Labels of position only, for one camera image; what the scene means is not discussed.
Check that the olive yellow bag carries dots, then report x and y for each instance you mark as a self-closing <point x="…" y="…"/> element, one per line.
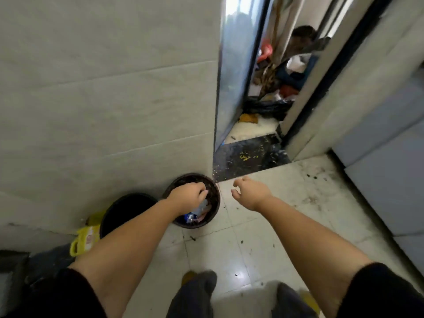
<point x="96" y="217"/>

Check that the person's black right sleeve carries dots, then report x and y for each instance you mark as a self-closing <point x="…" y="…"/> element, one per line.
<point x="384" y="294"/>

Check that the pink bin with black bag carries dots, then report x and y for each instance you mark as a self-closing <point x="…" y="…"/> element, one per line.
<point x="213" y="195"/>

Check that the red plastic item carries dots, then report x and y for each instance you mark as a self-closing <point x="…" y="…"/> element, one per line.
<point x="265" y="51"/>

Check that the person's grey trousers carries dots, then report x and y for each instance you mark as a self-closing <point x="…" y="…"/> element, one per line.
<point x="195" y="298"/>

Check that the dark door jamb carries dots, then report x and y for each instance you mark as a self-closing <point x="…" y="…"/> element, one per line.
<point x="331" y="72"/>

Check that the silver door panel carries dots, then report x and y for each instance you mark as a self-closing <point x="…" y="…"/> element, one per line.
<point x="235" y="69"/>

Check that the person's right hand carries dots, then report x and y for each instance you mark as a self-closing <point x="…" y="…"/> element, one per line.
<point x="251" y="195"/>

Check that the person's left hand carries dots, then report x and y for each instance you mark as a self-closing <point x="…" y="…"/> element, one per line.
<point x="187" y="198"/>

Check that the person's black sleeve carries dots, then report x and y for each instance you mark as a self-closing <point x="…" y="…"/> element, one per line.
<point x="49" y="294"/>
<point x="384" y="294"/>

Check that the person's yellow left shoe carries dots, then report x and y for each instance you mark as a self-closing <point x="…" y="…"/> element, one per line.
<point x="188" y="277"/>

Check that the black plastic bag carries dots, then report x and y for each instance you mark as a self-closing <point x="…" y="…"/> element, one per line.
<point x="268" y="107"/>

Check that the yellow brown object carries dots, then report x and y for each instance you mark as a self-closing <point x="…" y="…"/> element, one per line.
<point x="248" y="118"/>

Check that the blue wrapper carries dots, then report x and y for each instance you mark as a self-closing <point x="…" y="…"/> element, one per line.
<point x="190" y="218"/>

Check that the grey framed door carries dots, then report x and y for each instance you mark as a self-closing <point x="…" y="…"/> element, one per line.
<point x="11" y="281"/>

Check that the yellow detergent pouch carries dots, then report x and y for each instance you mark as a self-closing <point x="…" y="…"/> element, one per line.
<point x="84" y="240"/>

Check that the grey sink cabinet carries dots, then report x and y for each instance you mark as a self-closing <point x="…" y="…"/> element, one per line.
<point x="391" y="182"/>

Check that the pink paper piece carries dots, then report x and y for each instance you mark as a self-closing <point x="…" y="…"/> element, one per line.
<point x="206" y="215"/>

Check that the person's black left sleeve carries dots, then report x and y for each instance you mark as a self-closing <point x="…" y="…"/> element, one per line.
<point x="49" y="294"/>

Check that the black marble threshold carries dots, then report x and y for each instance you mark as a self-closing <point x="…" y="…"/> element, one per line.
<point x="248" y="158"/>
<point x="49" y="261"/>

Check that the person's right forearm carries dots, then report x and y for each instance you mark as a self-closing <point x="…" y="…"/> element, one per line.
<point x="314" y="251"/>

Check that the person's yellow shoe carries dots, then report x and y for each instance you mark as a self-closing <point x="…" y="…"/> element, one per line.
<point x="188" y="277"/>
<point x="310" y="303"/>

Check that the person's yellow right shoe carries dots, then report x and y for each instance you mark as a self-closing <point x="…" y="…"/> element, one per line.
<point x="310" y="303"/>

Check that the person's left forearm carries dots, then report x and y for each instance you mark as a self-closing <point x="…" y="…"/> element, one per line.
<point x="126" y="255"/>

